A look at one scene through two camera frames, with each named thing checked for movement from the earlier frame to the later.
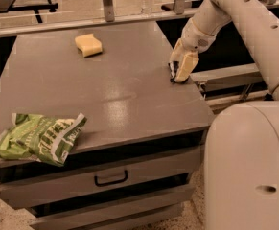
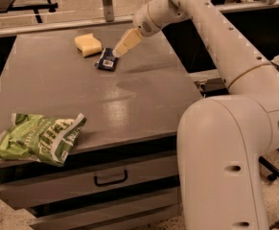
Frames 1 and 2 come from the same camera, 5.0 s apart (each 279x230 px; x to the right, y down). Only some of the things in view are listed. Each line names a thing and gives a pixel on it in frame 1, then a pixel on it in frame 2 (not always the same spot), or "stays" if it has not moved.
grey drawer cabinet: (136, 158) stays
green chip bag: (36, 137) stays
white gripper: (194, 38) → (143, 22)
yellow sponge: (89, 44) stays
